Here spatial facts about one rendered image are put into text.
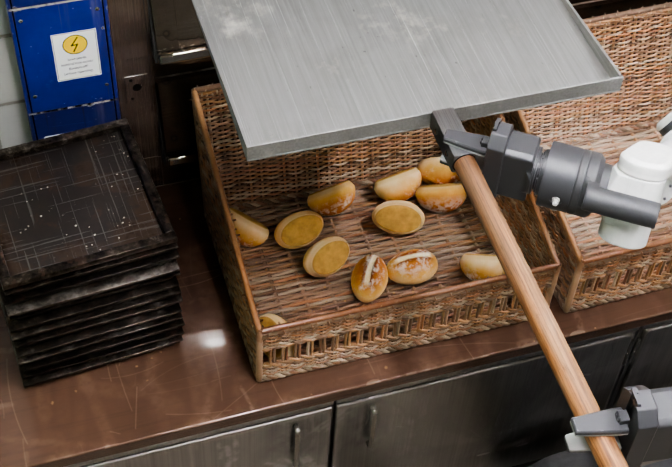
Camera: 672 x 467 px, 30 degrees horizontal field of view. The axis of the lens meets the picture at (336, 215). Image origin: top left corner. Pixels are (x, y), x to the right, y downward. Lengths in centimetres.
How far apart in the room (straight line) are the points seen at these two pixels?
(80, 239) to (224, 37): 42
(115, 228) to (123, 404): 33
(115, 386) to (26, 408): 15
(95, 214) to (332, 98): 49
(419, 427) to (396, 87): 84
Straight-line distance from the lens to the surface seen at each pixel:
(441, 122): 170
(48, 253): 202
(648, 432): 143
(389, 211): 236
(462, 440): 252
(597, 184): 164
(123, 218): 205
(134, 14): 218
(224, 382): 220
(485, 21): 192
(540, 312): 152
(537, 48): 189
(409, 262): 229
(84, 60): 219
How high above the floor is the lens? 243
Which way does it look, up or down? 50 degrees down
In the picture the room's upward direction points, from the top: 4 degrees clockwise
